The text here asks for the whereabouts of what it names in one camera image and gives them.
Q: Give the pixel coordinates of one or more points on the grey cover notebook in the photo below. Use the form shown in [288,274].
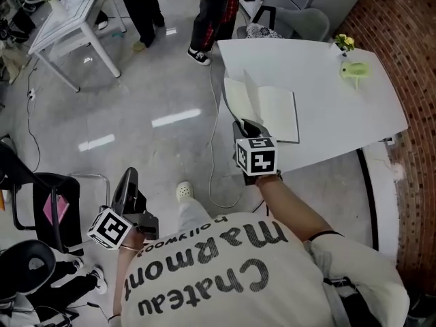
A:
[276,111]

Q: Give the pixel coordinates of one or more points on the pink booklet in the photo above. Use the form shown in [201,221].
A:
[54,210]

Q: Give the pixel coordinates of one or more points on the potted yellow flower plant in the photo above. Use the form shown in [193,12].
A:
[344,41]

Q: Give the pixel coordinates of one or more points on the black shell backpack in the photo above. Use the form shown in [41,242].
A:
[20,274]

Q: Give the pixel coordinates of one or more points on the light green handheld fan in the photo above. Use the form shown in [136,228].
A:
[356,69]

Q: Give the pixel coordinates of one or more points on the black office chair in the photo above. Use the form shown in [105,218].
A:
[73,216]

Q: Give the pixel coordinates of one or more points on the white power strip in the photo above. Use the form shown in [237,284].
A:
[31,94]

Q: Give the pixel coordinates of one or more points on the person's cream printed shirt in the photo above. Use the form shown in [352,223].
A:
[221,284]

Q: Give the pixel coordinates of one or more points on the person's light trouser leg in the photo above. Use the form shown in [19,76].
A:
[194,213]

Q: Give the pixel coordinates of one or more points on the person's left forearm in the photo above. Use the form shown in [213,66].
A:
[124,267]

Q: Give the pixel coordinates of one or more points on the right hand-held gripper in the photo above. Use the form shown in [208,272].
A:
[260,158]

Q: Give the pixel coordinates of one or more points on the black A-shaped frame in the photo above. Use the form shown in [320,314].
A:
[270,15]

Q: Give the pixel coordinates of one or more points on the person's right forearm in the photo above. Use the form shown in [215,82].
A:
[289,206]

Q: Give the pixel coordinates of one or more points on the black white patterned cushion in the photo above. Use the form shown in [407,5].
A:
[264,32]

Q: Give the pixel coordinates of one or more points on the grey shell chair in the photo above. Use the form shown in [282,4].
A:
[303,20]

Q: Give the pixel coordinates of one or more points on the white side table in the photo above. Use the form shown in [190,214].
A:
[71,12]

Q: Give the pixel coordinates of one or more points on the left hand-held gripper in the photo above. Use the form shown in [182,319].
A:
[110,228]

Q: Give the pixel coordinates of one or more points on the person's white clog shoe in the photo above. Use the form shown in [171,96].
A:
[184,191]

